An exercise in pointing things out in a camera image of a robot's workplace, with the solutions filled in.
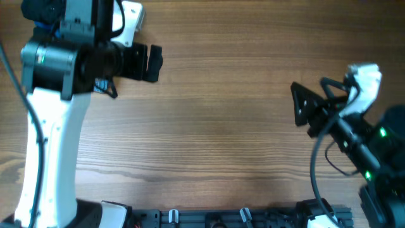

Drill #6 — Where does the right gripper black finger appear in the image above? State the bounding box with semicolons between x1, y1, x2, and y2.
290;82;324;127
320;77;350;98

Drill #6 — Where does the black t-shirt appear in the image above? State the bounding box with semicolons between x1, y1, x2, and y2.
20;0;66;25

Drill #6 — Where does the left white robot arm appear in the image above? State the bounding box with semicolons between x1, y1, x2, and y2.
1;0;163;227

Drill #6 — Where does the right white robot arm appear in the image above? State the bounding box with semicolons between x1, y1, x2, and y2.
290;63;404;227

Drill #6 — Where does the light blue denim garment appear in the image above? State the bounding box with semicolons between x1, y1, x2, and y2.
94;79;109;93

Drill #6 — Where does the blue crumpled garment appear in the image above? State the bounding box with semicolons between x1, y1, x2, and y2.
33;20;61;39

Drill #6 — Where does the dark metal base rail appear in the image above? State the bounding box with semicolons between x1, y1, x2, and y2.
133;208;335;228

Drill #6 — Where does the right white rail clip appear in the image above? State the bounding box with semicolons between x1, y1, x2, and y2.
239;207;252;223

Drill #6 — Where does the white rail clip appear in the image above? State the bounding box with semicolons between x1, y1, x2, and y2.
168;209;179;224
239;207;252;223

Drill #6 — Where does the left white rail clip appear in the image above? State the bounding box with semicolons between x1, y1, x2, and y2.
168;209;179;224

